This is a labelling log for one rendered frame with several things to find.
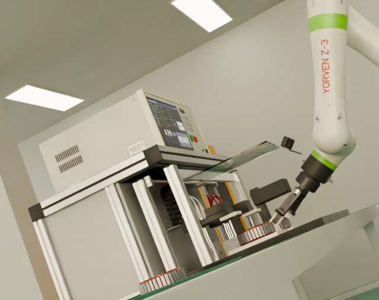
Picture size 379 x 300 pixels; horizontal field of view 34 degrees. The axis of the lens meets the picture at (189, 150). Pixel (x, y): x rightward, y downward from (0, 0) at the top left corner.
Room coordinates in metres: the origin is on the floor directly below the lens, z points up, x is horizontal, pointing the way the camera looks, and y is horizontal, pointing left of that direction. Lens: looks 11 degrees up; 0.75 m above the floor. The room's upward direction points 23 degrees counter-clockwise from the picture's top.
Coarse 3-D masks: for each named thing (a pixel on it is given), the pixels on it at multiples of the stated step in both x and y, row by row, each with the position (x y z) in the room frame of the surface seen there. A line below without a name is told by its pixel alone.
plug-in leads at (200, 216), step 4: (192, 196) 1.84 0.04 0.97; (192, 200) 1.81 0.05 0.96; (196, 200) 1.84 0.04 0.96; (200, 204) 1.84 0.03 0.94; (196, 208) 1.81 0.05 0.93; (200, 208) 1.84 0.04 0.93; (196, 212) 1.86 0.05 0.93; (200, 212) 1.82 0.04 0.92; (204, 212) 1.84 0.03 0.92; (200, 216) 1.81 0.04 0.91; (204, 216) 1.83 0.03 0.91; (184, 224) 1.83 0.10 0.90
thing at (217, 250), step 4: (212, 244) 1.80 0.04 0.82; (216, 244) 1.83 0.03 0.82; (220, 244) 1.87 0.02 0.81; (212, 248) 1.81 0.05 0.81; (216, 248) 1.82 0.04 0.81; (220, 248) 1.85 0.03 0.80; (212, 252) 1.81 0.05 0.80; (216, 252) 1.81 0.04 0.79; (220, 252) 1.84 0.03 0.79; (224, 252) 1.87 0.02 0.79; (216, 256) 1.81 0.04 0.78; (220, 256) 1.83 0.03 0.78; (224, 256) 1.86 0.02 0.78; (216, 260) 1.81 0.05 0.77
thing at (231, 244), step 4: (228, 240) 2.04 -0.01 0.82; (232, 240) 2.04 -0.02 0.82; (236, 240) 2.04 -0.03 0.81; (224, 244) 2.05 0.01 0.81; (228, 244) 2.04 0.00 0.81; (232, 244) 2.04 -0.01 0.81; (236, 244) 2.04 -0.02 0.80; (224, 248) 2.05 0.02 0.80; (228, 248) 2.05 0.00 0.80; (232, 248) 2.04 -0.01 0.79
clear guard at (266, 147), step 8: (264, 144) 1.99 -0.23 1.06; (272, 144) 1.96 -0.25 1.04; (240, 152) 1.99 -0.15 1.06; (248, 152) 2.03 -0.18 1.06; (256, 152) 2.10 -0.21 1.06; (264, 152) 2.17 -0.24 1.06; (296, 152) 2.08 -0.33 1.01; (224, 160) 2.01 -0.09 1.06; (232, 160) 2.05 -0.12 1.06; (240, 160) 2.12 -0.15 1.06; (248, 160) 2.19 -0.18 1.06; (208, 168) 2.03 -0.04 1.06; (216, 168) 2.08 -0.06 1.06; (224, 168) 2.16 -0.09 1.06; (232, 168) 2.23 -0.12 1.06
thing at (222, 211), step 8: (208, 208) 1.80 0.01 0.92; (216, 208) 1.80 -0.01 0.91; (224, 208) 1.79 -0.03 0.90; (232, 208) 1.85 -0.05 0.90; (208, 216) 1.80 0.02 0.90; (216, 216) 1.79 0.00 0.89; (224, 216) 1.79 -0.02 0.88; (232, 216) 1.79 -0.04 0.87; (208, 224) 1.87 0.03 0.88; (184, 232) 1.83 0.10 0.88; (208, 240) 1.84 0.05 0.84
